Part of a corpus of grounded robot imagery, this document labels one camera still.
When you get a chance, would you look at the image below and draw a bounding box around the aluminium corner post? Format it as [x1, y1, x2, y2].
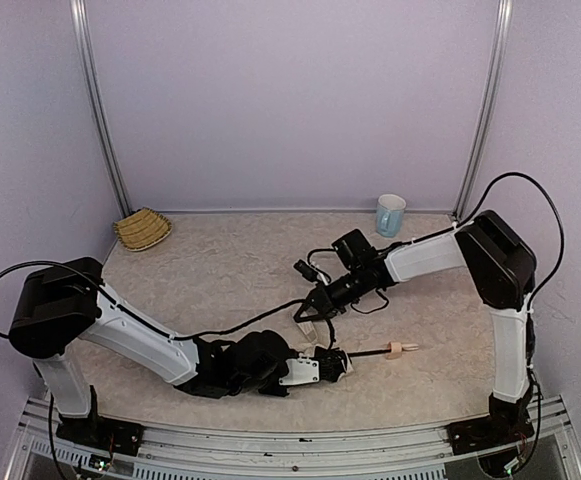
[453, 0, 513, 219]
[69, 0, 133, 217]

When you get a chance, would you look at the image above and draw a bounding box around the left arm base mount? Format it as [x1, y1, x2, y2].
[56, 386, 144, 457]

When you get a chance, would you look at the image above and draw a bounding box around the aluminium front rail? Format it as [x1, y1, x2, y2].
[0, 397, 581, 479]

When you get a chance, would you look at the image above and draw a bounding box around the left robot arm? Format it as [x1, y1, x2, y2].
[8, 257, 351, 419]

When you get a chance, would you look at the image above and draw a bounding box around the light blue mug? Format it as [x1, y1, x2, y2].
[376, 194, 406, 238]

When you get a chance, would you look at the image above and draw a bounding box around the left aluminium corner post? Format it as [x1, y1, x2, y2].
[69, 0, 133, 217]

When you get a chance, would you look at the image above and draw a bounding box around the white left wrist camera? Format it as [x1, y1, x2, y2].
[279, 357, 320, 387]

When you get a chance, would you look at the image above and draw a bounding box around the right aluminium corner post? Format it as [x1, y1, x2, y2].
[453, 0, 513, 219]

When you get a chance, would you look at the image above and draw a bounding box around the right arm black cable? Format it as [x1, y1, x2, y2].
[452, 172, 566, 301]

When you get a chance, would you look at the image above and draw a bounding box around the beige folding umbrella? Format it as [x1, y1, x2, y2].
[297, 322, 420, 381]

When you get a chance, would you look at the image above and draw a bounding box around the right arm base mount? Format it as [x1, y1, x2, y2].
[446, 390, 534, 455]

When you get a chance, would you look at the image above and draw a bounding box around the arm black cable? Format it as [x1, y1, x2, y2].
[0, 259, 336, 351]
[452, 172, 566, 301]

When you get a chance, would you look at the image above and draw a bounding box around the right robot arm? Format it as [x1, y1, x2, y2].
[294, 210, 537, 409]

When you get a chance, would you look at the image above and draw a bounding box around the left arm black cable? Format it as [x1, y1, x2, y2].
[0, 259, 336, 351]

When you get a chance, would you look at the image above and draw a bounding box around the yellow woven basket tray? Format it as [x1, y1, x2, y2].
[113, 207, 173, 252]

